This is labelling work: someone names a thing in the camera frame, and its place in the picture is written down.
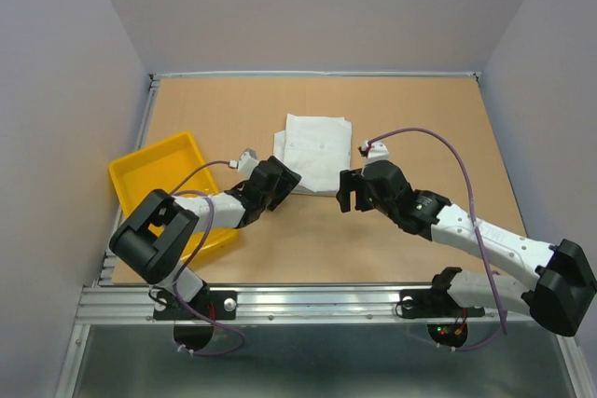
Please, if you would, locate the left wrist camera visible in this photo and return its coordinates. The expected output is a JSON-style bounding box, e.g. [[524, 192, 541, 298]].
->
[[236, 148, 259, 178]]

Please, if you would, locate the aluminium front rail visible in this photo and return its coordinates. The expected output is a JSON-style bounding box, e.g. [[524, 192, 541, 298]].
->
[[75, 282, 499, 327]]

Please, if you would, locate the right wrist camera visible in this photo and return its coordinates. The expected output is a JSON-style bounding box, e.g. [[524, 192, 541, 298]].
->
[[358, 140, 389, 165]]

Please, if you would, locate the white long sleeve shirt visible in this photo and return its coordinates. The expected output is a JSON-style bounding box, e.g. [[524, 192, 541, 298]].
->
[[273, 114, 353, 197]]

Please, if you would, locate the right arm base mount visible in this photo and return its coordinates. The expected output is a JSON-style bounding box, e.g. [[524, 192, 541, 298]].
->
[[394, 289, 485, 349]]

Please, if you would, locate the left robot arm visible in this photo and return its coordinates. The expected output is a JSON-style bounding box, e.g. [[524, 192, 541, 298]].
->
[[108, 150, 302, 318]]

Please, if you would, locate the yellow plastic tray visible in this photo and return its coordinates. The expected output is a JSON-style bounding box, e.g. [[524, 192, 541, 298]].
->
[[107, 130, 240, 265]]

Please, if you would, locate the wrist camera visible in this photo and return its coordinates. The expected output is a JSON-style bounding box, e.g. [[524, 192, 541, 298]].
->
[[236, 148, 259, 178], [358, 140, 389, 165]]

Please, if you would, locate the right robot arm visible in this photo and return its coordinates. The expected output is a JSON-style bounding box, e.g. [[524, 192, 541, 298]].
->
[[336, 160, 596, 336]]

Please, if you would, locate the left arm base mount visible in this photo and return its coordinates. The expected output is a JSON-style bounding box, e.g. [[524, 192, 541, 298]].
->
[[148, 287, 245, 357]]

